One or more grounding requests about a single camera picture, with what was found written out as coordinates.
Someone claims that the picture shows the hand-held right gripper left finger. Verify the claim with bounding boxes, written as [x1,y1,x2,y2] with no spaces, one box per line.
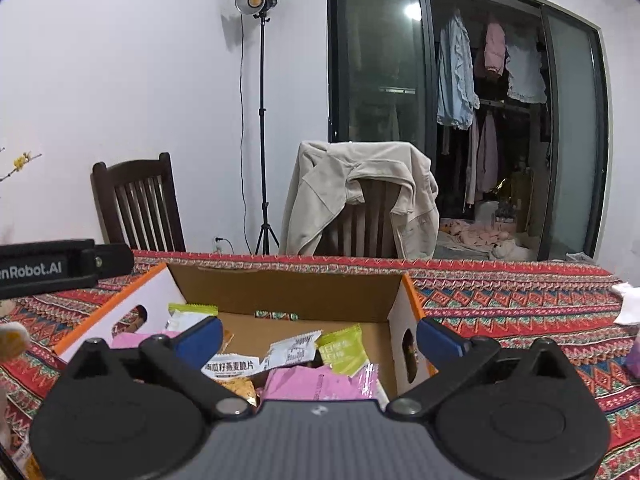
[64,316,254,421]

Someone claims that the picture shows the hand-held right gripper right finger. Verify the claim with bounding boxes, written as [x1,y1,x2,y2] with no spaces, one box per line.
[384,317,577,421]

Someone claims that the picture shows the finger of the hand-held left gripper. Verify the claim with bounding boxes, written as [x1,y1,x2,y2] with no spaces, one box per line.
[94,243,135,279]

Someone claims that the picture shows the green white snack packet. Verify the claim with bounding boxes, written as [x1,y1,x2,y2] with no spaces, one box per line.
[167,302,221,334]

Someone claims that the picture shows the small pink snack packet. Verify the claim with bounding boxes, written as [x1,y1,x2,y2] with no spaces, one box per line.
[111,330,182,350]

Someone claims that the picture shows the lime green snack packet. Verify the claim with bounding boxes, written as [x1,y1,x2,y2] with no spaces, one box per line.
[317,324,369,377]

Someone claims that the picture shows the red orange cardboard box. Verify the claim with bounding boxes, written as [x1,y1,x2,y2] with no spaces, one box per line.
[54,260,439,402]

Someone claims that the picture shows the large pink snack packet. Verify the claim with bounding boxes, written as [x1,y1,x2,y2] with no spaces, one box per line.
[260,364,392,407]

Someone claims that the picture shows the dark wooden chair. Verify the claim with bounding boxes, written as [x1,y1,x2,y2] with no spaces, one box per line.
[91,152,187,252]

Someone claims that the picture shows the pale soft object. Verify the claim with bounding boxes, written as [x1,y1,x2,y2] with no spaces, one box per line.
[0,322,30,361]

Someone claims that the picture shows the yellow flower branches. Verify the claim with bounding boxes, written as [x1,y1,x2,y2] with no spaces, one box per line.
[0,147,44,187]

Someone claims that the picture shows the pile of pink clothes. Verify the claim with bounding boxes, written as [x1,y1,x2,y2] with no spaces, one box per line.
[440,217,534,261]

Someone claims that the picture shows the jacket-draped wooden chair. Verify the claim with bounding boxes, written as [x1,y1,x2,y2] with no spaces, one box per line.
[320,180,401,257]

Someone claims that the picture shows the brown cardboard carton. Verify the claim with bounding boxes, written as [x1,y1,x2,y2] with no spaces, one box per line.
[510,172,534,231]

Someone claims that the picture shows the beige jacket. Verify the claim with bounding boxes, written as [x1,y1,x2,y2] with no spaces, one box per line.
[279,140,440,260]

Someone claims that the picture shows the long pink hanging garment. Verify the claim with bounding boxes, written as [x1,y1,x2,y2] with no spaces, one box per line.
[475,112,500,194]

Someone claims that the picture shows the white paper napkin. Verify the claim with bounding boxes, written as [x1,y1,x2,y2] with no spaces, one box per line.
[611,282,640,327]

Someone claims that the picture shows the orange white packet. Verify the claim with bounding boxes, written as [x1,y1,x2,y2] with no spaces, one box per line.
[12,437,42,479]

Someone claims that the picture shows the purple tissue pack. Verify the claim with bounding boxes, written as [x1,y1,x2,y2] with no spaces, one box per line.
[622,327,640,381]

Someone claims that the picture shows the black light stand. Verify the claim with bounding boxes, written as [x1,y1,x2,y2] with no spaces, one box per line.
[252,12,281,256]

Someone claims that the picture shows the light blue hanging shirt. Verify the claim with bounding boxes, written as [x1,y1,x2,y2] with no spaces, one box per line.
[436,10,480,131]

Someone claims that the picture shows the white hanging blouse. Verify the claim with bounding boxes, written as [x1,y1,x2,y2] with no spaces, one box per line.
[505,30,549,105]

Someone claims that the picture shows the dark framed sliding glass door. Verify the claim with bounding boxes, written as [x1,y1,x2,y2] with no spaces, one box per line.
[327,0,612,262]

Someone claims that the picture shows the pink hanging jacket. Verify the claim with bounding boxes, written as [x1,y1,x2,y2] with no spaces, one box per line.
[482,20,509,79]

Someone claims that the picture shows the studio light head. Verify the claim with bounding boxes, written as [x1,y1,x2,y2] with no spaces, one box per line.
[235,0,279,17]

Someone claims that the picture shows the black power cable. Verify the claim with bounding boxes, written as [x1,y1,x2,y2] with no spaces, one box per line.
[238,15,251,253]

